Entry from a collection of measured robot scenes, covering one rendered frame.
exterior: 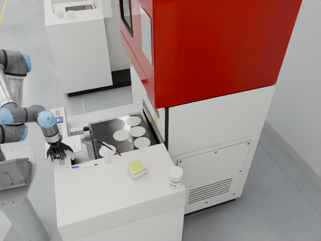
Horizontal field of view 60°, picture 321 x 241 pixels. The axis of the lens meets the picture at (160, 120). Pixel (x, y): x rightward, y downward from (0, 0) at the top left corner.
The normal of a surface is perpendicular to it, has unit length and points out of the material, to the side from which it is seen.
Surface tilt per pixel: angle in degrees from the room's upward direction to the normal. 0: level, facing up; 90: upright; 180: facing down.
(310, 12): 90
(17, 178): 90
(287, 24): 90
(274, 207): 0
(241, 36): 90
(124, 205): 0
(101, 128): 0
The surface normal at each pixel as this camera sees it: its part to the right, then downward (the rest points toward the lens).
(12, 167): 0.26, 0.63
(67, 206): 0.00, -0.76
